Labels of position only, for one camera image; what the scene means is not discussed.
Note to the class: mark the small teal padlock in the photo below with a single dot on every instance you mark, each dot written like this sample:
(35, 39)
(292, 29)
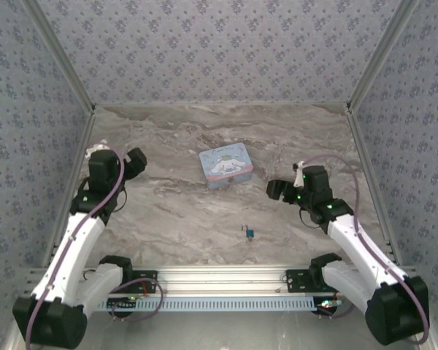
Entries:
(250, 232)

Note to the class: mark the aluminium table side rail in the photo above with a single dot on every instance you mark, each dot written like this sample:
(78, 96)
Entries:
(73, 175)
(372, 164)

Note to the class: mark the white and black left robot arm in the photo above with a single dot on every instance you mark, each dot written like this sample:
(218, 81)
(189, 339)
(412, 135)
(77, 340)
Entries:
(76, 251)

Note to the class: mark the black controller board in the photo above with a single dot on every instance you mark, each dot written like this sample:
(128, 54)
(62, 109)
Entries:
(326, 305)
(120, 305)

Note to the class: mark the blue cartoon dog tin box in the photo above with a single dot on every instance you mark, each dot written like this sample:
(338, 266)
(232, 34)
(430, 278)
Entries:
(224, 164)

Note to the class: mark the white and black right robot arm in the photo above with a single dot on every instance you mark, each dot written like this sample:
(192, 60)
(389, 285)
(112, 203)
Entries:
(354, 244)

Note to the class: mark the grey metal front panel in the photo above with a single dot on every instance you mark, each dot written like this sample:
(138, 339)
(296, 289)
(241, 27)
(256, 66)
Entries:
(219, 331)

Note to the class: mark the aluminium frame post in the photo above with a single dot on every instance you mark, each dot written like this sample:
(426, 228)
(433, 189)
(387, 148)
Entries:
(58, 54)
(383, 54)

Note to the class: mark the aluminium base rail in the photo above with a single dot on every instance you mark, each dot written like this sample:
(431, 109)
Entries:
(219, 277)

